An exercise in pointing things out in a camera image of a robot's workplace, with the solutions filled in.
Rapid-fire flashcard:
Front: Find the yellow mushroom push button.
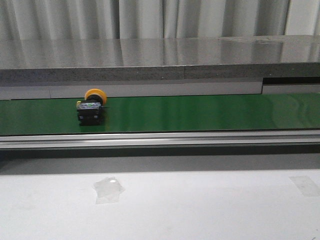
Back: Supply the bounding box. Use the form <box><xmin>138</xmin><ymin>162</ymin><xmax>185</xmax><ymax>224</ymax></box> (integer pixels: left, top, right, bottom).
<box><xmin>76</xmin><ymin>88</ymin><xmax>108</xmax><ymax>126</ymax></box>

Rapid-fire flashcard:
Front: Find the green conveyor belt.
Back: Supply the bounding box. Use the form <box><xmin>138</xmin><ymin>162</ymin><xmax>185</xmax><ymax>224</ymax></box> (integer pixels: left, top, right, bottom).
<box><xmin>0</xmin><ymin>93</ymin><xmax>320</xmax><ymax>136</ymax></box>

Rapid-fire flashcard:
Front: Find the clear tape patch left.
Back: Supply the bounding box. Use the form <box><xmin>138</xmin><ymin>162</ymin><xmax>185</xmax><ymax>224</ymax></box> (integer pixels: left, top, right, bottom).
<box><xmin>93</xmin><ymin>177</ymin><xmax>125</xmax><ymax>205</ymax></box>

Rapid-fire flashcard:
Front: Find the clear tape patch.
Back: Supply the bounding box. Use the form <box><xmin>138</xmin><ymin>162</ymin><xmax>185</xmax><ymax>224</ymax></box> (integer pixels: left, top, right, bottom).
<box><xmin>289</xmin><ymin>176</ymin><xmax>320</xmax><ymax>197</ymax></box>
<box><xmin>93</xmin><ymin>177</ymin><xmax>125</xmax><ymax>205</ymax></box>

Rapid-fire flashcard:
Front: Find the grey stone counter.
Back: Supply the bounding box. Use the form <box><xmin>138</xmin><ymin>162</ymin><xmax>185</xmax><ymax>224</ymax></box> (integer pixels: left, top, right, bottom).
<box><xmin>0</xmin><ymin>35</ymin><xmax>320</xmax><ymax>100</ymax></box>

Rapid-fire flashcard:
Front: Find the clear tape patch right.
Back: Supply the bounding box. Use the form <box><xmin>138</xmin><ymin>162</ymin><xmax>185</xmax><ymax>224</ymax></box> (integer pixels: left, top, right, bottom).
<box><xmin>289</xmin><ymin>176</ymin><xmax>320</xmax><ymax>197</ymax></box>

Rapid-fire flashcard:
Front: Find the white curtain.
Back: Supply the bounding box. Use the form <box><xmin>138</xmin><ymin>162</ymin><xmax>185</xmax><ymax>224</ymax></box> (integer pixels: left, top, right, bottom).
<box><xmin>0</xmin><ymin>0</ymin><xmax>320</xmax><ymax>41</ymax></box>

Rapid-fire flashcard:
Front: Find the aluminium conveyor frame rail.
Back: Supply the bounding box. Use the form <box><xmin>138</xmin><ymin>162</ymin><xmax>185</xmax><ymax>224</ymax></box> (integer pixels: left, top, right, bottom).
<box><xmin>0</xmin><ymin>129</ymin><xmax>320</xmax><ymax>150</ymax></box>

